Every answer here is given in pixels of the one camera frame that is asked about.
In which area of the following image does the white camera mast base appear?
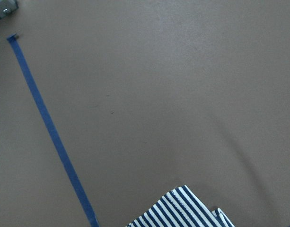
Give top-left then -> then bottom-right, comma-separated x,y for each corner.
0,0 -> 18,20

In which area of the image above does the navy white striped polo shirt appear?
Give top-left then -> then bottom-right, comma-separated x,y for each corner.
127,185 -> 234,227

